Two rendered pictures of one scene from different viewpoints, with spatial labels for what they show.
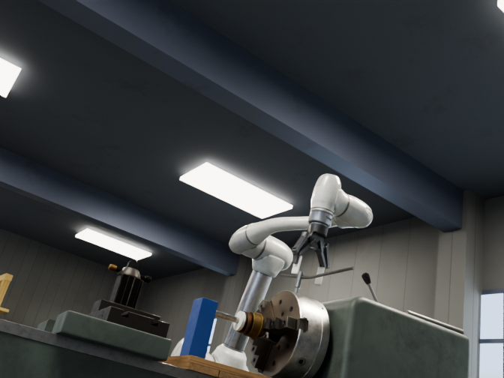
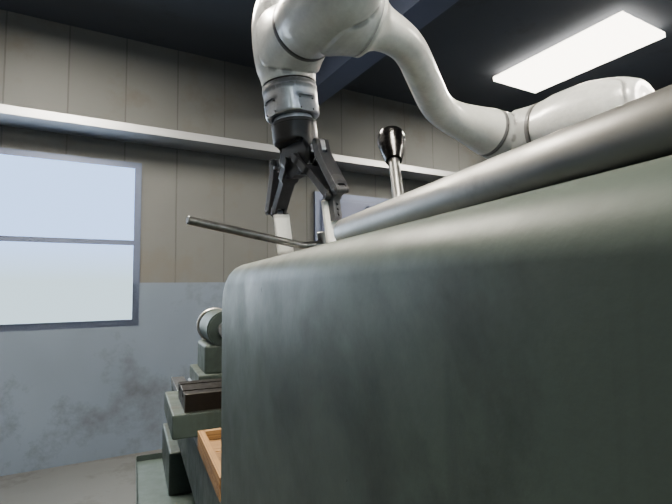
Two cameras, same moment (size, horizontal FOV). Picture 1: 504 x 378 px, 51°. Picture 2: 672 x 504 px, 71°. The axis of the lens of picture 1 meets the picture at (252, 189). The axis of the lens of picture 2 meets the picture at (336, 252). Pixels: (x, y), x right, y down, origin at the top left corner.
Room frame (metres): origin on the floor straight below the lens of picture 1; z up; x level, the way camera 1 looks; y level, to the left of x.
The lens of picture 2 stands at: (1.95, -1.03, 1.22)
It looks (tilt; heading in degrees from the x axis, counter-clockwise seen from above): 5 degrees up; 91
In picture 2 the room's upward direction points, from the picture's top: 1 degrees counter-clockwise
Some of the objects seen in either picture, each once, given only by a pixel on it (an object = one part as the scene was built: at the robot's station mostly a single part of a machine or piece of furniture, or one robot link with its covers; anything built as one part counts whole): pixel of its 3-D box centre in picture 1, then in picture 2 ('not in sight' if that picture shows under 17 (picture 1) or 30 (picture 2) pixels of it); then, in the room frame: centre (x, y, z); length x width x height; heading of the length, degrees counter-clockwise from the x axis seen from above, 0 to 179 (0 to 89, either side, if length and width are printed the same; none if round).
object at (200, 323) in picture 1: (197, 334); not in sight; (1.81, 0.07, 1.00); 0.08 x 0.06 x 0.23; 24
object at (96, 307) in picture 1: (125, 316); not in sight; (1.79, 0.31, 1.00); 0.20 x 0.10 x 0.05; 114
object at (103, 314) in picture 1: (118, 327); (260, 388); (1.72, 0.31, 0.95); 0.43 x 0.18 x 0.04; 24
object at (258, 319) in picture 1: (252, 325); not in sight; (1.89, -0.11, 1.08); 0.09 x 0.09 x 0.09; 24
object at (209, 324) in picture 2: not in sight; (219, 345); (1.46, 0.85, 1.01); 0.30 x 0.20 x 0.29; 114
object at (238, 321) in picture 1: (225, 316); not in sight; (1.85, -0.01, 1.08); 0.13 x 0.07 x 0.07; 114
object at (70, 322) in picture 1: (95, 340); (263, 402); (1.72, 0.37, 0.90); 0.53 x 0.30 x 0.06; 24
